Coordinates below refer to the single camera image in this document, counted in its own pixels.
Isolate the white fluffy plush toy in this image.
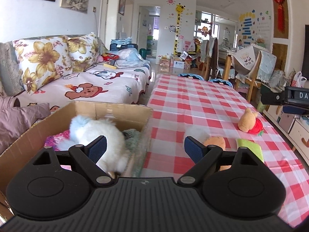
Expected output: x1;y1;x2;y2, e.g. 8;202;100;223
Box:
57;115;130;175

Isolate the sofa with cartoon cover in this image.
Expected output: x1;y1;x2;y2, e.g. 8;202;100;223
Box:
1;35;151;111

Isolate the green yellow cloth item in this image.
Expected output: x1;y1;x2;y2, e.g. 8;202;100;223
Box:
236;139;264;162

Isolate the red white checkered tablecloth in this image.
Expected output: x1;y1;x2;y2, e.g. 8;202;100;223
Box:
141;75;308;226

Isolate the giraffe height chart sticker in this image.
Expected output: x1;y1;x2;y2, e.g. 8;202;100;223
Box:
173;3;185;56

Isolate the large floral cushion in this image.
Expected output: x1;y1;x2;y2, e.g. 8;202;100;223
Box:
13;36;73;95

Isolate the cardboard box green print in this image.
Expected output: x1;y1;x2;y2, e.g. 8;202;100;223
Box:
1;101;153;223

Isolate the purple grey blanket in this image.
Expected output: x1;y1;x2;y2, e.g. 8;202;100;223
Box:
1;96;51;154

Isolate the pink knitted wool hat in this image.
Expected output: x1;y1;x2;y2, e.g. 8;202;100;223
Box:
44;130;74;151

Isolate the small floral cushion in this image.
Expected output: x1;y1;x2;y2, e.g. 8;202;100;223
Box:
67;33;99;72

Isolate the red box on sofa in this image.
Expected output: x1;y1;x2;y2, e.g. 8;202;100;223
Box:
101;52;119;62

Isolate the orange plush toy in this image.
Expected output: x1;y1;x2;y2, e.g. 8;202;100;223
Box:
184;125;233;172

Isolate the light blue fluffy plush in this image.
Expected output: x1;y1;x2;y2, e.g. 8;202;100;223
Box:
122;129;143;154

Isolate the wooden dining chair blue cover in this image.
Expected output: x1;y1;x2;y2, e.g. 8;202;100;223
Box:
234;50;277;103

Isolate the red chinese knot decoration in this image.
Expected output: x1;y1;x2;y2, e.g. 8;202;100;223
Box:
273;0;285;33

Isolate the tan bear plush strawberry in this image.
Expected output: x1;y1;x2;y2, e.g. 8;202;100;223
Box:
238;108;264;136

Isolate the white red plastic bag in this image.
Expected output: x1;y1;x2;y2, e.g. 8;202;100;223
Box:
291;71;307;87

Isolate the wooden dining table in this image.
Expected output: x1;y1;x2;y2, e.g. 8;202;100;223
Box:
217;49;236;80

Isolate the white tv cabinet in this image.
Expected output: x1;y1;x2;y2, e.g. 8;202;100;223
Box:
263;106;308;165

